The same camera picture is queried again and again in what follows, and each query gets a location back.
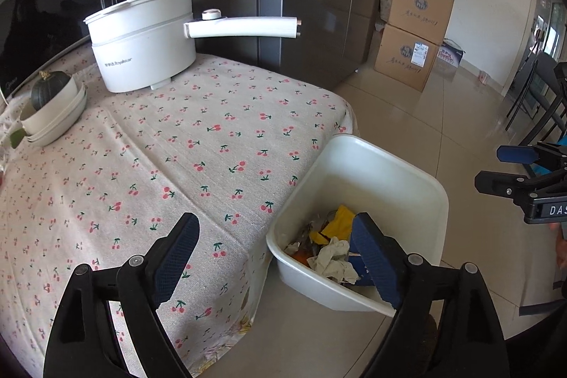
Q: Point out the small pink floor item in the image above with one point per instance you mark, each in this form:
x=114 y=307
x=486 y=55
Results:
x=483 y=77

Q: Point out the orange peel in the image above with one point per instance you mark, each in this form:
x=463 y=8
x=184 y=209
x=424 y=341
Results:
x=301 y=257

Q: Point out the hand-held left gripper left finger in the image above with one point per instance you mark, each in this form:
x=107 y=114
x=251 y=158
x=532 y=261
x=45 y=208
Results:
x=175 y=258

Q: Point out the yellow snack wrapper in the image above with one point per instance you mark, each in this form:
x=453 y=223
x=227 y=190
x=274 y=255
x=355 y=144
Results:
x=339 y=223

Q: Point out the white plastic bin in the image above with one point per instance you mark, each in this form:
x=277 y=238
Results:
x=354 y=174

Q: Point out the cherry print tablecloth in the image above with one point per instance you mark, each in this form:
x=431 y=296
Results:
x=199 y=130

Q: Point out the white shopping bag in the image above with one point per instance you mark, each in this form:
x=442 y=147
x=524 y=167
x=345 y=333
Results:
x=452 y=57

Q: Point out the stacked white bowls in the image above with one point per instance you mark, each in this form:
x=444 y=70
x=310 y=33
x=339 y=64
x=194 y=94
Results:
x=66 y=131

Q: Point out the dark green squash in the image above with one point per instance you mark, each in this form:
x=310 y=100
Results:
x=46 y=92

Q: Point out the white tissue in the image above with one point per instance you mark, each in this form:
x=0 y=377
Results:
x=332 y=258

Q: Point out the black chairs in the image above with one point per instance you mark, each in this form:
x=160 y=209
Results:
x=542 y=68

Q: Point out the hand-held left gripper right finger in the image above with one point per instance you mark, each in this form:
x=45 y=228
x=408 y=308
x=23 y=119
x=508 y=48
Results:
x=376 y=258

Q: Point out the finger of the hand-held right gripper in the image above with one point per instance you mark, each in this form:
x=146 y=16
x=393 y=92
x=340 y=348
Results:
x=516 y=153
x=500 y=183

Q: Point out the white electric pot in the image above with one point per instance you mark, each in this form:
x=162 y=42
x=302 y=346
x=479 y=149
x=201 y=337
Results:
x=141 y=54

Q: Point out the black microwave oven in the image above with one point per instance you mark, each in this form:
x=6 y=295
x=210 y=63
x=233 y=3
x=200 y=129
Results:
x=53 y=19

